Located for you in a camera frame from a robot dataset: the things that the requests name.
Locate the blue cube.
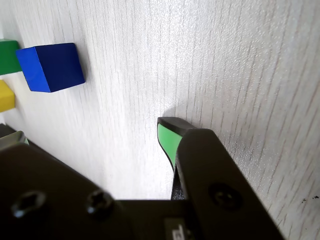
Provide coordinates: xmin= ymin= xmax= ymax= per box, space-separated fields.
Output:
xmin=15 ymin=42 xmax=86 ymax=93

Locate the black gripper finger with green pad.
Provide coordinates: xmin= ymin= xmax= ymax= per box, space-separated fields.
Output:
xmin=157 ymin=116 xmax=196 ymax=201
xmin=0 ymin=123 xmax=30 ymax=151

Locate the green cube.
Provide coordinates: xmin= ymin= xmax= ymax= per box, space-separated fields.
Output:
xmin=0 ymin=38 xmax=24 ymax=76

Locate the yellow cube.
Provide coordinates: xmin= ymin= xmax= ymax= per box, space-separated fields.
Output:
xmin=0 ymin=79 xmax=16 ymax=113

